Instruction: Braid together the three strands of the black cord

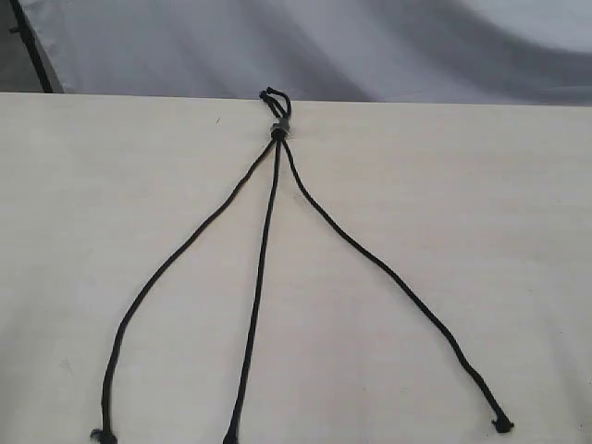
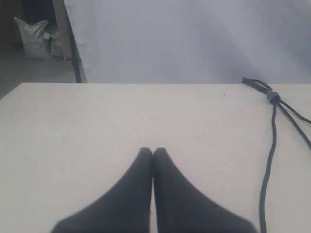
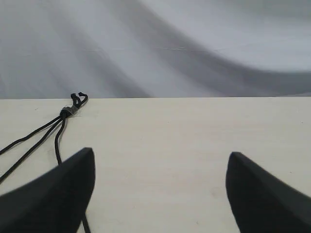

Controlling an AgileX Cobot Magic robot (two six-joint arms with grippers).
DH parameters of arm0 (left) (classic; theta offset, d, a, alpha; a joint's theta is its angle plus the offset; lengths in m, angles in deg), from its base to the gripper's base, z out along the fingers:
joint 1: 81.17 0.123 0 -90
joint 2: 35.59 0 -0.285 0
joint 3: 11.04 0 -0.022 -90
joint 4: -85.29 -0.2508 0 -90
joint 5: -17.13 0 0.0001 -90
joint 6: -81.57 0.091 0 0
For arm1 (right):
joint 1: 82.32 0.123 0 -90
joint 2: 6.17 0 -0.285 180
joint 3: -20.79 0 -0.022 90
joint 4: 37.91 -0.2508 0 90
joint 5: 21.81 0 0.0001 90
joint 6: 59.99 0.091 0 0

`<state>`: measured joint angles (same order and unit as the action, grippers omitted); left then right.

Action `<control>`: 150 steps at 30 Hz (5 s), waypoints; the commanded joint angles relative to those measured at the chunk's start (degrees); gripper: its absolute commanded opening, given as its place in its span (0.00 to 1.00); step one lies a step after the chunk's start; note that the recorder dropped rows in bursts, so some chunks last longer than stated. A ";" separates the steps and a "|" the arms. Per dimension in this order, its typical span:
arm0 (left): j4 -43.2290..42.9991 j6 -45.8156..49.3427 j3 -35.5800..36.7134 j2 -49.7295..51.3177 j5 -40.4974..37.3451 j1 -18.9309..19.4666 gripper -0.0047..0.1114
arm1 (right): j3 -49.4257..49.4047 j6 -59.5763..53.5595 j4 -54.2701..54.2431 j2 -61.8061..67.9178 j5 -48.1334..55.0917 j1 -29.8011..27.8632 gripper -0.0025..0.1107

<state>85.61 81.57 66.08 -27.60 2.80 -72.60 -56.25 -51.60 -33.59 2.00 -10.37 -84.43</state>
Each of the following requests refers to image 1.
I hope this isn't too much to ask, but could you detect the grey backdrop cloth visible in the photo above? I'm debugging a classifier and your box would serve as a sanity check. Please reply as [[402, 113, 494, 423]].
[[23, 1, 591, 105]]

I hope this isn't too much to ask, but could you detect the grey metal collar ring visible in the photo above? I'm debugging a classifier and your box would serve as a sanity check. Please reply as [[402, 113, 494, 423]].
[[270, 118, 290, 141]]

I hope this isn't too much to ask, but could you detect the black stand pole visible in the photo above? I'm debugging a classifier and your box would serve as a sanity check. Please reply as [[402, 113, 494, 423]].
[[8, 0, 54, 93]]

